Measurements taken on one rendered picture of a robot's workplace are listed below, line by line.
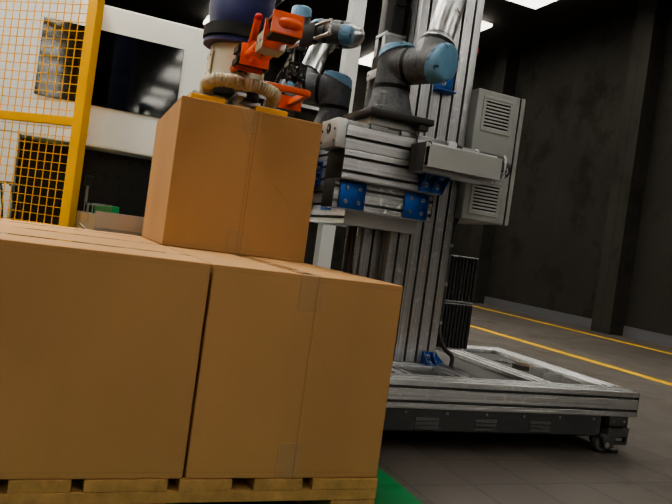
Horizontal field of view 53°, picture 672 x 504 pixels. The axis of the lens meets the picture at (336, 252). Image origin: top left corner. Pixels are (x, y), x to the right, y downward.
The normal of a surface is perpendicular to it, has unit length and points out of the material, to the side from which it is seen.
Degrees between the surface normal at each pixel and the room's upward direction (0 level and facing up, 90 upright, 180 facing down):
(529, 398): 90
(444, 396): 90
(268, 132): 90
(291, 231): 90
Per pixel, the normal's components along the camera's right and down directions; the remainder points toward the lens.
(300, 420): 0.38, 0.07
